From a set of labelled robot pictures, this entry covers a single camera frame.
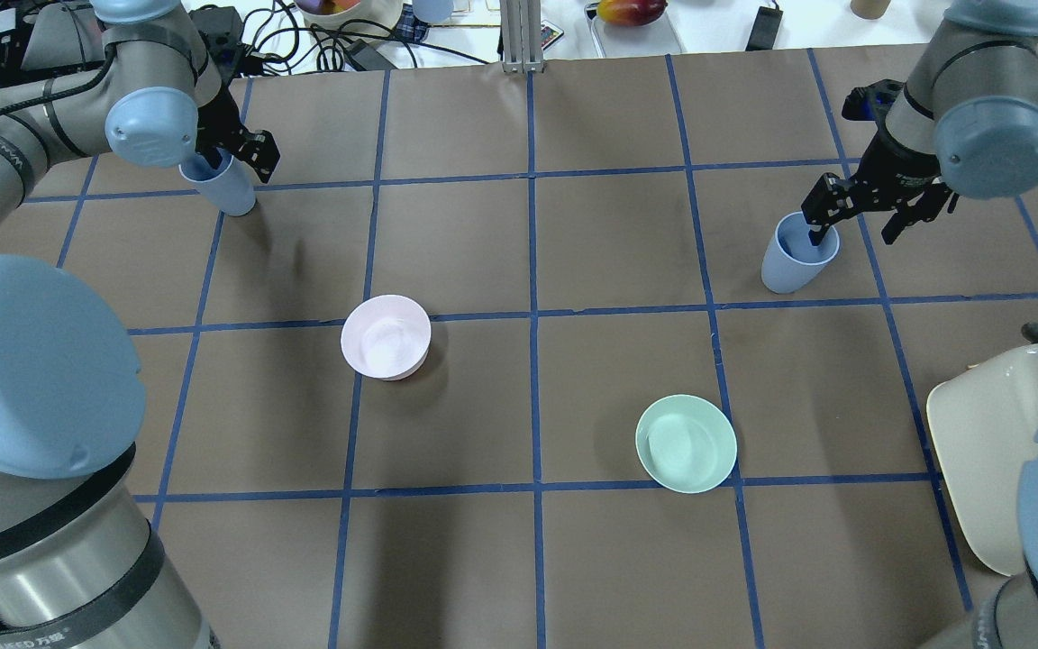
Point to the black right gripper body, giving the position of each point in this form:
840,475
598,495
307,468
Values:
899,171

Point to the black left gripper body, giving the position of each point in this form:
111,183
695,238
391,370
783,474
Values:
223,122

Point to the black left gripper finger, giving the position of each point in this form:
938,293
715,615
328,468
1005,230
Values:
258,150
210,161

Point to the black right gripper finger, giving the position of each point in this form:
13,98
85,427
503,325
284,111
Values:
923,209
830,201

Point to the blue cup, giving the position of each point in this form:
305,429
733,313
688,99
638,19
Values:
227,185
792,260

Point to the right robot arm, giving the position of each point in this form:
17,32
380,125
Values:
964,124

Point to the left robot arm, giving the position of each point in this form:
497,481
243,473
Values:
80,566

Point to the cardboard tube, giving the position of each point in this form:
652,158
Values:
869,10

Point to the black power adapter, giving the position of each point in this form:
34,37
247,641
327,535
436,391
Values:
765,28

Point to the cream white toaster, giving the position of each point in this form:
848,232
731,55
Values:
983,423

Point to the pink bowl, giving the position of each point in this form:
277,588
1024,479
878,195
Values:
386,337

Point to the mint green bowl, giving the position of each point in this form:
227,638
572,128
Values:
686,444

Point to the red apple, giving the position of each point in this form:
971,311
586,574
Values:
630,12

